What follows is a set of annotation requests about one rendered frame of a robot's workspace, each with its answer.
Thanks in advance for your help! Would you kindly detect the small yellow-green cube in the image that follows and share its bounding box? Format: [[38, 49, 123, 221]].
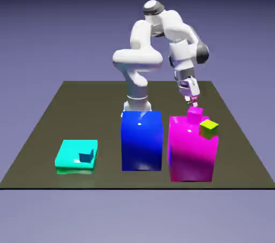
[[199, 119, 219, 140]]

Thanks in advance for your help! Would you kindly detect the small blue cube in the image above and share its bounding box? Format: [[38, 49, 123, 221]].
[[78, 148, 95, 163]]

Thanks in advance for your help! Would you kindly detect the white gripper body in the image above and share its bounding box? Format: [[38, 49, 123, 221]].
[[177, 76, 200, 98]]

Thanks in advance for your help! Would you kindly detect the large blue box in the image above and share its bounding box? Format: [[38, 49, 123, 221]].
[[120, 110, 163, 172]]

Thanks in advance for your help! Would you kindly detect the large magenta box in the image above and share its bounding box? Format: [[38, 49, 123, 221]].
[[168, 115, 219, 183]]

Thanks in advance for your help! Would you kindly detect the large cyan box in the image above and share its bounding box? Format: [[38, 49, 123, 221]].
[[54, 139, 99, 175]]

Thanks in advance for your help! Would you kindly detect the small magenta cube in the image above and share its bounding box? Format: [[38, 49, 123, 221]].
[[186, 106, 204, 125]]

